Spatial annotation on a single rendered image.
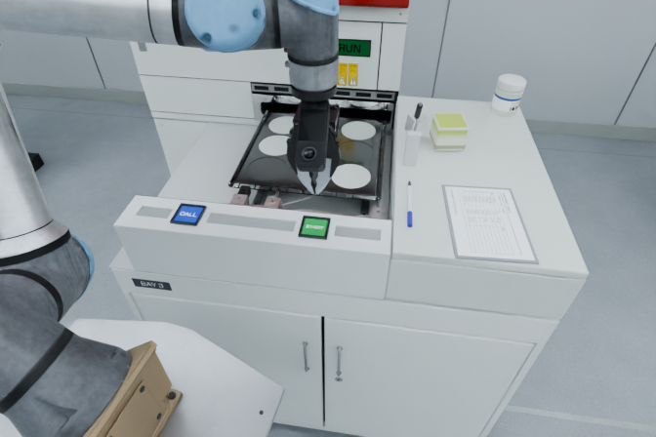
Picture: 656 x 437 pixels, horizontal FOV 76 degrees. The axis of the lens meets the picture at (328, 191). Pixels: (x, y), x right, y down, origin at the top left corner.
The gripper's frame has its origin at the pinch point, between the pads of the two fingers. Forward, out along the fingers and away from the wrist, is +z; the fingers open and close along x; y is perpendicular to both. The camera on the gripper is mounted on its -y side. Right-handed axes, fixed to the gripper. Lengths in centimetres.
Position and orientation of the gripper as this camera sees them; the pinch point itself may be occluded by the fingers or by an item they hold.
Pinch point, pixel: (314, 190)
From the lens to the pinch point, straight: 76.2
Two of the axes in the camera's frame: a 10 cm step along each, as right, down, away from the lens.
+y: 1.3, -6.4, 7.5
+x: -9.9, -0.9, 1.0
